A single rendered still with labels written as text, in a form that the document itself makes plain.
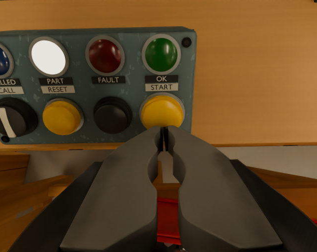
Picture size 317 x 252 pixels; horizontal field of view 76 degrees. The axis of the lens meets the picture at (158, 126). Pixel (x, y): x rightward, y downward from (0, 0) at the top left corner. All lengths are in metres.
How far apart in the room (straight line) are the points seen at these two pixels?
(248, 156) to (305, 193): 0.85
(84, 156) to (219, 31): 1.02
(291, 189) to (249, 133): 0.15
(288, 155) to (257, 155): 0.16
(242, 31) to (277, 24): 0.03
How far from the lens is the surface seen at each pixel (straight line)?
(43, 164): 1.23
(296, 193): 0.33
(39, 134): 0.18
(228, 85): 0.19
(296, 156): 1.29
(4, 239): 0.42
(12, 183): 1.22
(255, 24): 0.22
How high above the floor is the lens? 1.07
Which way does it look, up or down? 83 degrees down
